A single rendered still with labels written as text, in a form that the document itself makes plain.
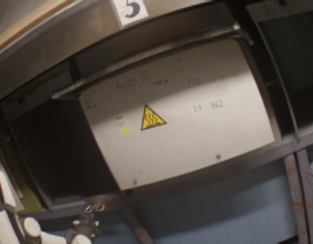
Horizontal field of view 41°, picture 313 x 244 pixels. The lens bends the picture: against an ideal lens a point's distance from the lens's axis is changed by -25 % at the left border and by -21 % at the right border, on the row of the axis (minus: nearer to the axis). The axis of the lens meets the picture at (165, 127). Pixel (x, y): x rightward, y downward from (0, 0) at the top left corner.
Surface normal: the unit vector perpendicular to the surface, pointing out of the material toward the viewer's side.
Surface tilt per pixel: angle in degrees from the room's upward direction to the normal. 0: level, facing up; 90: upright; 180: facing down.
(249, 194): 90
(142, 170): 90
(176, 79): 90
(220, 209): 90
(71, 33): 80
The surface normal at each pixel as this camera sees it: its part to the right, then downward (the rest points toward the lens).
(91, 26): -0.26, 0.20
